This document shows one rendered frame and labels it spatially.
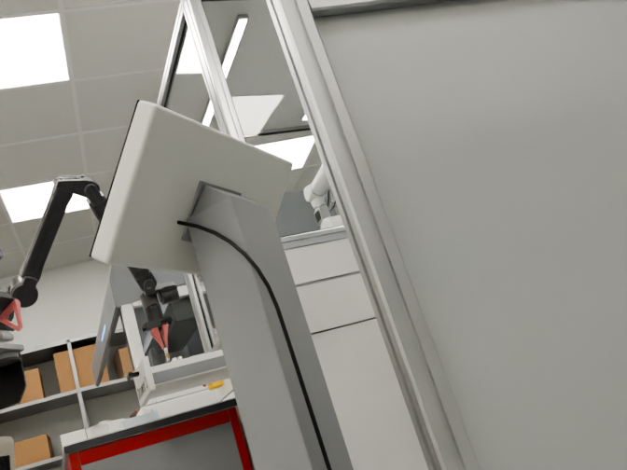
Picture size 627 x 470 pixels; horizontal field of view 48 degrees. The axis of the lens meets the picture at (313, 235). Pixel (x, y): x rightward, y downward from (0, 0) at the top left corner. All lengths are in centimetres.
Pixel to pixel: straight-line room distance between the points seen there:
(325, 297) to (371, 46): 116
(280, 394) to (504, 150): 65
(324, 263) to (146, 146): 84
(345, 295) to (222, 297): 68
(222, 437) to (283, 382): 120
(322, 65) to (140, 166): 56
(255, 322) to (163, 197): 30
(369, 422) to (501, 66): 120
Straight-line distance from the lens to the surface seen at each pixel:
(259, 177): 164
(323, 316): 197
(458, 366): 79
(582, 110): 102
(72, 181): 228
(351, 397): 195
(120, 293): 329
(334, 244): 206
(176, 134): 139
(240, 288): 138
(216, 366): 229
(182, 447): 248
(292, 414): 132
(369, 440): 195
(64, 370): 621
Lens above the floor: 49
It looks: 17 degrees up
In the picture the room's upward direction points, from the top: 18 degrees counter-clockwise
